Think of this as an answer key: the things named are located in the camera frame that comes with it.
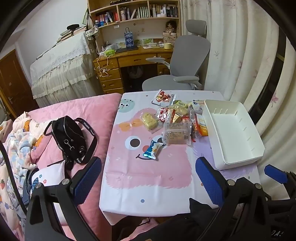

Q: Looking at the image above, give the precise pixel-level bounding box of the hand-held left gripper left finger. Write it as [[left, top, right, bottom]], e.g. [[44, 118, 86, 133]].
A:
[[24, 157, 102, 241]]

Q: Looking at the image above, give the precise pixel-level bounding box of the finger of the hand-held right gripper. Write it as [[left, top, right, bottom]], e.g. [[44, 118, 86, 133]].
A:
[[264, 164, 296, 186]]

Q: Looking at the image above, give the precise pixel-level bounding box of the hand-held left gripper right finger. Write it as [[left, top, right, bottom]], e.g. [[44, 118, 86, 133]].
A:
[[195, 157, 271, 241]]

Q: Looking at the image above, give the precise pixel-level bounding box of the white plastic bin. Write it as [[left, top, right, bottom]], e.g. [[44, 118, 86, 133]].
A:
[[202, 99, 265, 171]]

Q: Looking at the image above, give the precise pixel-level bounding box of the clear bread packet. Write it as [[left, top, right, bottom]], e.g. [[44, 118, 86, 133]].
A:
[[161, 122, 192, 145]]

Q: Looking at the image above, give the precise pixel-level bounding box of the blue and white snack packet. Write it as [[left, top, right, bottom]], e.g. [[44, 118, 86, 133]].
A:
[[142, 139, 164, 160]]

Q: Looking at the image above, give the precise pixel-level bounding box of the yellow cake packet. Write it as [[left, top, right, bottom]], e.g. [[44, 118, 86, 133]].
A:
[[141, 112, 162, 133]]

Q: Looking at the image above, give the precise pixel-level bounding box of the red and white snack packet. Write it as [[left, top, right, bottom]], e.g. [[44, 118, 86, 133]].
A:
[[151, 90, 176, 105]]

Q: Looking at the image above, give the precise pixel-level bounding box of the white printed pillow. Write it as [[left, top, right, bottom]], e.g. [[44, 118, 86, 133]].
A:
[[30, 160, 67, 202]]

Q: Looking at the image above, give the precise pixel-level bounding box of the black clothing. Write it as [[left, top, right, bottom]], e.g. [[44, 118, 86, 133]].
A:
[[139, 198, 222, 241]]

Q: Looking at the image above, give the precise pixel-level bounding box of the black handbag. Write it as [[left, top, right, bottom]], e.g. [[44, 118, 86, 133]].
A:
[[43, 115, 98, 171]]

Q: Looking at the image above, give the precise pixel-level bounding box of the orange snack packet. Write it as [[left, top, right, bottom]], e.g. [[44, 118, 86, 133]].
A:
[[195, 113, 208, 137]]

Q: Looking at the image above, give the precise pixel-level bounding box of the pink cartoon printed tablecloth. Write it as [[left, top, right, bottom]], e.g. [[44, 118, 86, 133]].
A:
[[99, 91, 260, 226]]

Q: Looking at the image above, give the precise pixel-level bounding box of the small white snack packet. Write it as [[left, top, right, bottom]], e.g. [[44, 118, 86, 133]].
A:
[[188, 101, 204, 114]]

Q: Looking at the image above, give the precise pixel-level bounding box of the clear pale cracker packet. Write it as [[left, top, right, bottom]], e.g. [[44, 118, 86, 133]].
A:
[[168, 103, 189, 116]]

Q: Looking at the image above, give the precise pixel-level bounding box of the floral printed blanket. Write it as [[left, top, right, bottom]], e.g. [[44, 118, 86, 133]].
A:
[[0, 111, 53, 241]]

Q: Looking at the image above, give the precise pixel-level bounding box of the lace covered piano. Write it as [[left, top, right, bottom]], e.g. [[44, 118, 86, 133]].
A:
[[30, 31, 103, 108]]

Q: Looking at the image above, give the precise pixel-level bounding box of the black trash bag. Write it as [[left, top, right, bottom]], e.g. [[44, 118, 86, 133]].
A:
[[128, 65, 144, 79]]

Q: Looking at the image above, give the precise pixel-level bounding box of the brown wooden door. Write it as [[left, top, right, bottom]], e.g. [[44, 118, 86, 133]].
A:
[[0, 50, 35, 116]]

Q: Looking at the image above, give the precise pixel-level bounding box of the wooden desk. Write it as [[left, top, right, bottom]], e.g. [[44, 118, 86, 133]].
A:
[[93, 45, 176, 94]]

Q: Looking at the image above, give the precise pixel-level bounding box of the grey office chair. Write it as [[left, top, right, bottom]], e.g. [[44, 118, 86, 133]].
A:
[[142, 20, 211, 92]]

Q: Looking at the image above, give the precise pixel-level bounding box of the white floral curtain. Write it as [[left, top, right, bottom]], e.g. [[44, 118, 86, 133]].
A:
[[180, 0, 296, 172]]

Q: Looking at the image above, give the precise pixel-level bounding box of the stack of books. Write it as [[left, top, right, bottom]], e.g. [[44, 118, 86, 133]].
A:
[[57, 23, 87, 43]]

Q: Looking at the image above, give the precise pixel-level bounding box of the blue gift bag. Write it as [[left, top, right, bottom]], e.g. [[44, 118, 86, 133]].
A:
[[124, 27, 135, 48]]

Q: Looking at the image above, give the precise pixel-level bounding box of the floral fabric bag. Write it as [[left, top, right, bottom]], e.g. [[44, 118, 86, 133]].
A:
[[85, 25, 100, 41]]

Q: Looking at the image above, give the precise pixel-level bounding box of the wooden bookshelf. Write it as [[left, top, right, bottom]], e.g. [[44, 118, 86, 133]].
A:
[[87, 0, 182, 50]]

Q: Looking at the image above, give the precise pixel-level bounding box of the doll figure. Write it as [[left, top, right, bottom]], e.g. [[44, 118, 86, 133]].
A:
[[165, 20, 178, 35]]

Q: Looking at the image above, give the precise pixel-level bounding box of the row of books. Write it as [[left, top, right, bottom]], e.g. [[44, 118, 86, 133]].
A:
[[95, 1, 179, 26]]

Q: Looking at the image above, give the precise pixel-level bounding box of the black cable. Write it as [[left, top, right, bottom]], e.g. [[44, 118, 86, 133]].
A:
[[0, 140, 28, 210]]

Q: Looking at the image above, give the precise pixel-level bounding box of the dark window frame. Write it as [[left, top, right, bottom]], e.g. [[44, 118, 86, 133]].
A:
[[252, 28, 289, 126]]

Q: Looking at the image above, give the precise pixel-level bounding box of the white charger cable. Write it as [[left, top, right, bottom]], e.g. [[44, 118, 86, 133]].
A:
[[94, 52, 110, 78]]

